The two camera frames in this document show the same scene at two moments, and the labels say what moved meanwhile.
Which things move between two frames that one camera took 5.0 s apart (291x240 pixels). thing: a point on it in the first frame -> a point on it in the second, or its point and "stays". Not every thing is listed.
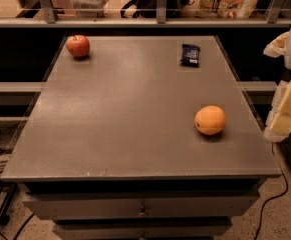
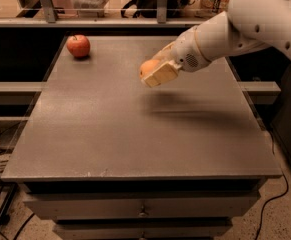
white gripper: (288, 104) -> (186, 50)
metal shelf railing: (273, 20) stays
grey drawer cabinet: (110, 148) stays
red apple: (78, 45) stays
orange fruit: (210, 119) -> (148, 66)
